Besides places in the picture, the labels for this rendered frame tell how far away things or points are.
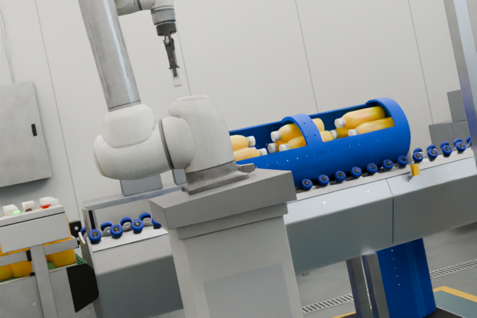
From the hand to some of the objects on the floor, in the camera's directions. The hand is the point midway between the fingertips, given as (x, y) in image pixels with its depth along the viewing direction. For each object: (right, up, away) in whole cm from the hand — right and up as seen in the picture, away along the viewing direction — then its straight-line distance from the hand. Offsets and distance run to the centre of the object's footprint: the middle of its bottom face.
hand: (176, 77), depth 251 cm
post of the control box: (-19, -153, -46) cm, 161 cm away
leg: (+88, -131, +19) cm, 159 cm away
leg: (+84, -132, +32) cm, 159 cm away
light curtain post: (+138, -121, +11) cm, 184 cm away
